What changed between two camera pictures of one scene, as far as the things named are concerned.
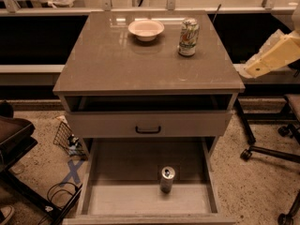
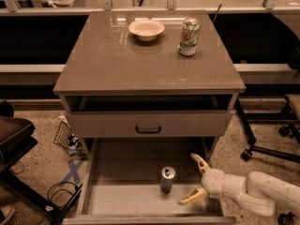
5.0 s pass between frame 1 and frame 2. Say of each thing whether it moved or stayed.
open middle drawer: stayed
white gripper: moved
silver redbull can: stayed
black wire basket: stayed
